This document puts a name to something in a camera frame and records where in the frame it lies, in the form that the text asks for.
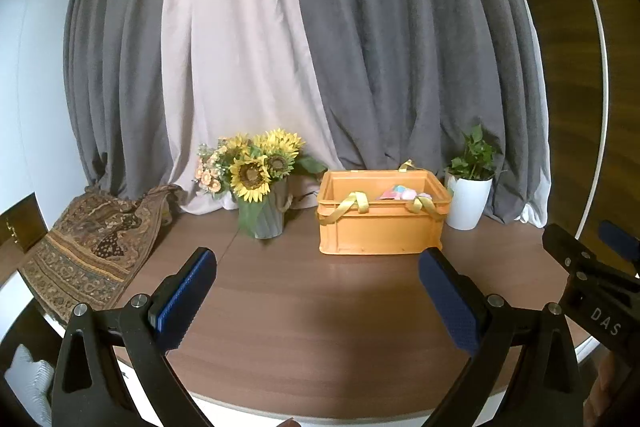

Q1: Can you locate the grey ribbed vase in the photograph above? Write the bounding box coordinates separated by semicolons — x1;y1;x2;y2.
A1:
247;179;293;241

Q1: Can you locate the white sheer curtain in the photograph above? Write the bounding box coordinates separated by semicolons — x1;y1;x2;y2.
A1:
160;0;342;215

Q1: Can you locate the person's right hand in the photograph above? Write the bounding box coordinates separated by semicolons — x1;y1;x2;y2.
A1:
584;350;639;427

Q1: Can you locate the white ribbed plant pot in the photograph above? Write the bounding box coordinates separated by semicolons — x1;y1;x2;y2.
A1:
445;173;492;231

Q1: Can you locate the sunflower bouquet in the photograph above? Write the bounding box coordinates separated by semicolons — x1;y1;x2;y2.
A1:
194;128;326;237

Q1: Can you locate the grey curtain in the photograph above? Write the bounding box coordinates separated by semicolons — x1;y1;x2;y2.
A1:
64;0;551;227

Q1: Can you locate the orange plastic crate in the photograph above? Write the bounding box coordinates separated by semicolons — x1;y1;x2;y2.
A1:
317;160;451;256

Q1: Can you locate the green potted plant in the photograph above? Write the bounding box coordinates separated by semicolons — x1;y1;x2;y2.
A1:
445;124;498;181

